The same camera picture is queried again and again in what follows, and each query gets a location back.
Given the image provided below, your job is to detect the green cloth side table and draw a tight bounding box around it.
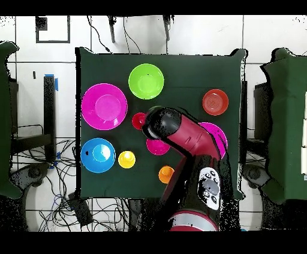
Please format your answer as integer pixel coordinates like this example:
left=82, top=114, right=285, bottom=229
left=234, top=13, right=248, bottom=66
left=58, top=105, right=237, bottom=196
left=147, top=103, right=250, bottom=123
left=0, top=41, right=22, bottom=199
left=260, top=47, right=307, bottom=204

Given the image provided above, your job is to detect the metal chair leg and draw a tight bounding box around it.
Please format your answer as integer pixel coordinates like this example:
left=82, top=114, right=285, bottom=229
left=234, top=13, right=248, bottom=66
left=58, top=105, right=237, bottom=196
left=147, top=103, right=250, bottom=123
left=162, top=15, right=173, bottom=41
left=107, top=15, right=116, bottom=44

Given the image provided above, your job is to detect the large pink bowl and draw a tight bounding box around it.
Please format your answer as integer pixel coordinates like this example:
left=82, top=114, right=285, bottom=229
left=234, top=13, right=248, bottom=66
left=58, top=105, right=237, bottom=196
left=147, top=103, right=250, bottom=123
left=80, top=83, right=128, bottom=131
left=198, top=122, right=228, bottom=161

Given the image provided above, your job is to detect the blue bowl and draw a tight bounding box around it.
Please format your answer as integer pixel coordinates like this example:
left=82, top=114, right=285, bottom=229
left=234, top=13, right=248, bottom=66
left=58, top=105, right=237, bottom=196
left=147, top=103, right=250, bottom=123
left=80, top=137, right=116, bottom=174

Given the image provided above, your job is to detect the red cup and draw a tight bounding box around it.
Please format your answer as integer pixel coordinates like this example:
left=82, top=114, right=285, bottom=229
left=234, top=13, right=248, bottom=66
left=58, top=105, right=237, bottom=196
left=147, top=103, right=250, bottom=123
left=131, top=112, right=148, bottom=131

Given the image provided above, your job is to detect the green bowl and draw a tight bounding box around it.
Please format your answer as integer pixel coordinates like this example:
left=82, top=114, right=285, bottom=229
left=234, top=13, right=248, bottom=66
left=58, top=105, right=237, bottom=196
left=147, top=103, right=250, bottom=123
left=128, top=63, right=165, bottom=101

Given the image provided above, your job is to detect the black power strip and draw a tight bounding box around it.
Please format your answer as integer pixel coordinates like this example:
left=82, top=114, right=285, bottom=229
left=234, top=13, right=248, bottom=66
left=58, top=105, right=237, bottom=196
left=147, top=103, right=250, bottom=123
left=67, top=191, right=94, bottom=227

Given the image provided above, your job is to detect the grey square floor frame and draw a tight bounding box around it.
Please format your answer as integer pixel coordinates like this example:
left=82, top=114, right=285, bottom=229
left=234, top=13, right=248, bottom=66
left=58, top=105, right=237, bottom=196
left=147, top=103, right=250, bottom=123
left=35, top=16, right=71, bottom=44

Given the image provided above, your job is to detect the orange cup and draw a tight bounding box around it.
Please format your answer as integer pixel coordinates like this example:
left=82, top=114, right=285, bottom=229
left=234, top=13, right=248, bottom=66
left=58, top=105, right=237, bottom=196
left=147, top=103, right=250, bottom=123
left=158, top=165, right=176, bottom=185

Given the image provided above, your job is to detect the small crimson bowl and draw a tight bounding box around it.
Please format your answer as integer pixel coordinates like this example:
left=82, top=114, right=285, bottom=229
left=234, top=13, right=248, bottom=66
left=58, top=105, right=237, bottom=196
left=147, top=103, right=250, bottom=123
left=146, top=138, right=171, bottom=156

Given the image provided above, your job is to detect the orange bowl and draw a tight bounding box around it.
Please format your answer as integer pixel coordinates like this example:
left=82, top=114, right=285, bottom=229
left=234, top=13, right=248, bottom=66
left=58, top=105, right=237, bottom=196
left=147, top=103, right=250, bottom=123
left=201, top=89, right=230, bottom=116

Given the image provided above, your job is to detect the yellow cup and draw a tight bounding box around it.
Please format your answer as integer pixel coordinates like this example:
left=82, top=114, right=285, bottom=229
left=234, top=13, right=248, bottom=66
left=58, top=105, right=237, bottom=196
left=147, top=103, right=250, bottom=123
left=118, top=150, right=137, bottom=169

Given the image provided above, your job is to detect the dark green tablecloth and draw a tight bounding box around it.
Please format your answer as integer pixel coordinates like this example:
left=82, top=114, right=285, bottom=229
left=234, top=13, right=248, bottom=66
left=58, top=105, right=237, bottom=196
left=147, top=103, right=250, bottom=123
left=75, top=47, right=248, bottom=201

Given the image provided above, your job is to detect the blue tape strip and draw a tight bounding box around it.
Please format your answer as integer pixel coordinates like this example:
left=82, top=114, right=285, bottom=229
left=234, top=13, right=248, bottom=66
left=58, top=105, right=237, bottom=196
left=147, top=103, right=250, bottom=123
left=44, top=73, right=59, bottom=92

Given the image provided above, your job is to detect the black pedestal leg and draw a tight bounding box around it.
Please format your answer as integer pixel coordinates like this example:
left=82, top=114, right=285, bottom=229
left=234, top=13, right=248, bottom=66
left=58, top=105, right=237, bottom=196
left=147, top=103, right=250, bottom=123
left=242, top=164, right=272, bottom=190
left=10, top=162, right=51, bottom=192

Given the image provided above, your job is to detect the black table frame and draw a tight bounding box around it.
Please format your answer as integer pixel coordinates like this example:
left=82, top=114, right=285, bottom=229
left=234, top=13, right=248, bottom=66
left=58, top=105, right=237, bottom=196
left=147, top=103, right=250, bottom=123
left=10, top=75, right=57, bottom=164

